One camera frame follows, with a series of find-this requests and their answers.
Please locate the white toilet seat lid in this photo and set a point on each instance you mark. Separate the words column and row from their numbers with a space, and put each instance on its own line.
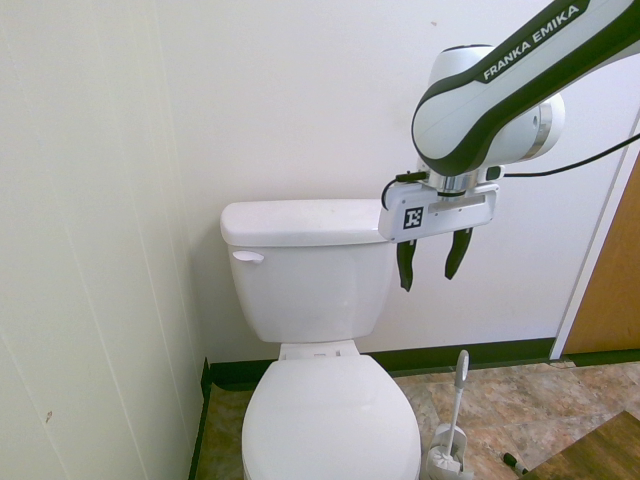
column 330, row 420

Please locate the white door frame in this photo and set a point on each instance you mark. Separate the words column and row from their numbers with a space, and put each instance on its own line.
column 592, row 250

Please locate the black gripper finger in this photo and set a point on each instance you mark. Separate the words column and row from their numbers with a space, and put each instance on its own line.
column 457, row 255
column 406, row 265

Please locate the small black tool on floor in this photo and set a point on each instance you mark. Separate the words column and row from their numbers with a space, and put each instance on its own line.
column 514, row 462

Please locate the white toilet flush lever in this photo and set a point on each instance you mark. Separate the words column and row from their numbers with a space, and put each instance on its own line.
column 247, row 256

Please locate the black long wall baseboard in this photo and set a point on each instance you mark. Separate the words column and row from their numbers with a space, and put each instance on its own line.
column 450, row 356

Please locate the white toilet brush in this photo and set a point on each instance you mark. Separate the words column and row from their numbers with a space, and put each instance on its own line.
column 459, row 395

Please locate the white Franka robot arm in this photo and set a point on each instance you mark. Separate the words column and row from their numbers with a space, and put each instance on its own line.
column 480, row 115

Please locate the white toilet tank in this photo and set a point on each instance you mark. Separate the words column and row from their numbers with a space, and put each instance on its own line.
column 310, row 290

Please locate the white toilet brush holder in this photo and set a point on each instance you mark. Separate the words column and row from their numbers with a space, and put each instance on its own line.
column 440, row 450

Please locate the white gripper body with marker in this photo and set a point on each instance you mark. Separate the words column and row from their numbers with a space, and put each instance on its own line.
column 450, row 212

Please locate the black short wall baseboard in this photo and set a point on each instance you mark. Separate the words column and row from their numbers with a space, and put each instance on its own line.
column 202, row 415

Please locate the brown wooden door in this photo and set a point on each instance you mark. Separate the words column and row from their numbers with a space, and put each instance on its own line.
column 610, row 280

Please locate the white toilet tank lid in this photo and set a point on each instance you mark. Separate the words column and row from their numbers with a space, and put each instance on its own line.
column 300, row 220

